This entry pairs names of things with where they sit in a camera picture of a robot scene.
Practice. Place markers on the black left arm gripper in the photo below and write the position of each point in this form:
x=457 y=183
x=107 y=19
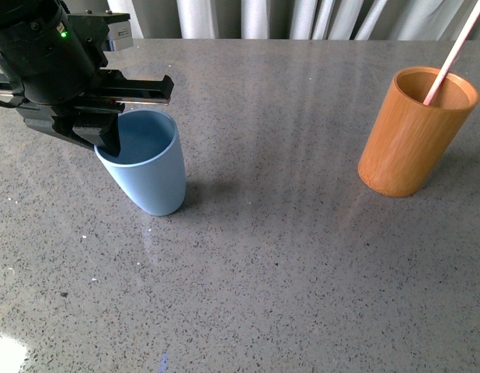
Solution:
x=61 y=82

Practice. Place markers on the blue plastic cup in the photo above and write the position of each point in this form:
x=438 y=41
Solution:
x=149 y=168

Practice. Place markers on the pink chopstick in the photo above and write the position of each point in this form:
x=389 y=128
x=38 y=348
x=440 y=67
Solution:
x=454 y=52

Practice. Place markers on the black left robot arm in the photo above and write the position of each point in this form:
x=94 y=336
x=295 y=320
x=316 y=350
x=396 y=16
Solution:
x=7 y=9

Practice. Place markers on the orange bamboo chopstick holder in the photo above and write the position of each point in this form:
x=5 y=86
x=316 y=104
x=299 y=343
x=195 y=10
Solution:
x=409 y=137

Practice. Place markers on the grey pleated curtain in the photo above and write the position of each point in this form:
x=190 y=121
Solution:
x=297 y=20

